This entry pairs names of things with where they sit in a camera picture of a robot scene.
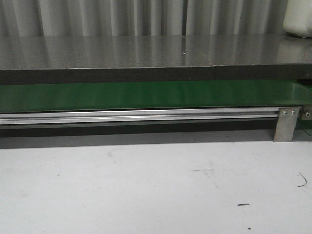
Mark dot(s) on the green conveyor belt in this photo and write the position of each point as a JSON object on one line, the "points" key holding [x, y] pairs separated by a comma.
{"points": [[159, 95]]}

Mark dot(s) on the dark grey raised platform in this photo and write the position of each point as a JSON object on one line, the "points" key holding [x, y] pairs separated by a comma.
{"points": [[99, 59]]}

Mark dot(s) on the grey pleated curtain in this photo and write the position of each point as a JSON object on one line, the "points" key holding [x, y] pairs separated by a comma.
{"points": [[26, 18]]}

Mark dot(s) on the white plastic device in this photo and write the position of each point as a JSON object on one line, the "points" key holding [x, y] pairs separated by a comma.
{"points": [[298, 18]]}

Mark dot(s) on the steel conveyor support bracket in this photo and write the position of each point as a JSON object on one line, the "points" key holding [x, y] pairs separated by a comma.
{"points": [[286, 124]]}

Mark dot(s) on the aluminium conveyor side rail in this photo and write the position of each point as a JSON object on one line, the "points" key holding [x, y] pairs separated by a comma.
{"points": [[146, 115]]}

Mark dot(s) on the steel end bracket with bolt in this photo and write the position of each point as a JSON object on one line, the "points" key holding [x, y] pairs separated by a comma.
{"points": [[306, 113]]}

